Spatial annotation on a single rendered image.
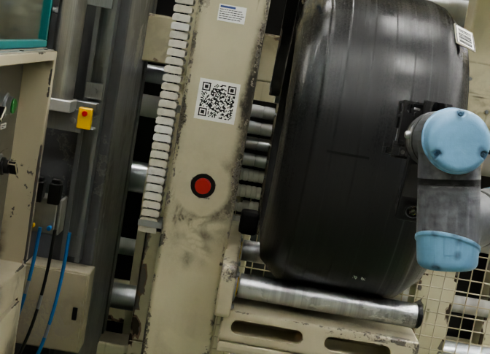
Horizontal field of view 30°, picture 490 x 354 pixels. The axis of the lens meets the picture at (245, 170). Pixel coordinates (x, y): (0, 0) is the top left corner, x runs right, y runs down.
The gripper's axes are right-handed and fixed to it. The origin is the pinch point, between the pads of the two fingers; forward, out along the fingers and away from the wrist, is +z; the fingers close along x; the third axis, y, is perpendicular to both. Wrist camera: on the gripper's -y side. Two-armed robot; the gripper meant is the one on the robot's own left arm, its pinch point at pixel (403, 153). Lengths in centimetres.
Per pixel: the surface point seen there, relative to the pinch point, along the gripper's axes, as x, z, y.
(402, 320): -9.7, 24.2, -29.1
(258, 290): 16.9, 24.1, -28.5
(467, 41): -10.5, 18.7, 21.4
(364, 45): 7.4, 12.8, 16.7
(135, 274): 47, 111, -44
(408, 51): 0.0, 12.9, 17.1
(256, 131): 22, 68, 0
